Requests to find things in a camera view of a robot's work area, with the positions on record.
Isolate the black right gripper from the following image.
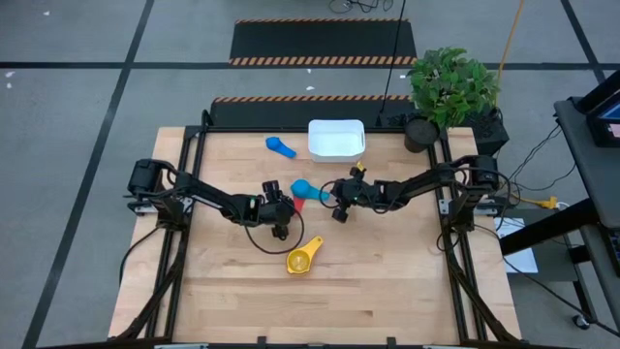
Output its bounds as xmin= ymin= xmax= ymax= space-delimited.
xmin=328 ymin=169 xmax=379 ymax=224

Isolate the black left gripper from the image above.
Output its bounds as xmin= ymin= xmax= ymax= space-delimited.
xmin=244 ymin=179 xmax=296 ymax=241

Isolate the teal measuring cup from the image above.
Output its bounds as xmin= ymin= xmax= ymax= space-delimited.
xmin=290 ymin=178 xmax=331 ymax=203

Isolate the yellow measuring cup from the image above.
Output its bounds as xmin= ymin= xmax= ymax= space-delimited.
xmin=285 ymin=236 xmax=325 ymax=276

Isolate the small blue measuring cup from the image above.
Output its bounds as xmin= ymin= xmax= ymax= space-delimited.
xmin=264 ymin=136 xmax=298 ymax=160

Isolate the white plastic basket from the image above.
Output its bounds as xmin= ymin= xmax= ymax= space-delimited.
xmin=307 ymin=118 xmax=366 ymax=164

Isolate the black plant pot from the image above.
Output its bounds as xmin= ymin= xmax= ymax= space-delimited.
xmin=403 ymin=117 xmax=441 ymax=154

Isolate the black hazard-striped floor mat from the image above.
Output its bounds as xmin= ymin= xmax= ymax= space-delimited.
xmin=228 ymin=17 xmax=418 ymax=68
xmin=208 ymin=94 xmax=418 ymax=130

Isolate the green leafy plant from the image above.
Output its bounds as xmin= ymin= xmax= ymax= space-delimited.
xmin=406 ymin=46 xmax=501 ymax=130

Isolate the white paper sheet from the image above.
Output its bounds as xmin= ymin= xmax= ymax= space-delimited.
xmin=493 ymin=216 xmax=540 ymax=275

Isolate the yellow power plug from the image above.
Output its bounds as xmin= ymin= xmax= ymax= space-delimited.
xmin=511 ymin=193 xmax=559 ymax=210

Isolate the grey side table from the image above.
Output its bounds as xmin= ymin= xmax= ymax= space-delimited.
xmin=498 ymin=95 xmax=620 ymax=335

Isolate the black laptop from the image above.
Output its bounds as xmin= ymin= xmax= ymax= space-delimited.
xmin=575 ymin=69 xmax=620 ymax=149

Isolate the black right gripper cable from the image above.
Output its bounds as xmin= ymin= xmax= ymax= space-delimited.
xmin=318 ymin=179 xmax=340 ymax=210

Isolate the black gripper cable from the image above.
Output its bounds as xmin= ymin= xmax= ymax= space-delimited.
xmin=318 ymin=179 xmax=340 ymax=210
xmin=244 ymin=207 xmax=305 ymax=256

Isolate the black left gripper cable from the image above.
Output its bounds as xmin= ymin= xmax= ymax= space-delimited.
xmin=244 ymin=207 xmax=305 ymax=256

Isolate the black aluminium table frame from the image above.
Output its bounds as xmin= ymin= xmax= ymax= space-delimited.
xmin=108 ymin=110 xmax=522 ymax=349

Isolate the black hanging cable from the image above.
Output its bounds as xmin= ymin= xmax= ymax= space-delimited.
xmin=376 ymin=0 xmax=407 ymax=127

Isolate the black cable coil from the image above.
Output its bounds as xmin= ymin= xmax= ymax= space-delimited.
xmin=328 ymin=0 xmax=394 ymax=15

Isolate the yellow hanging cable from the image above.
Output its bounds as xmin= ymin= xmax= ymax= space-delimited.
xmin=494 ymin=0 xmax=527 ymax=106

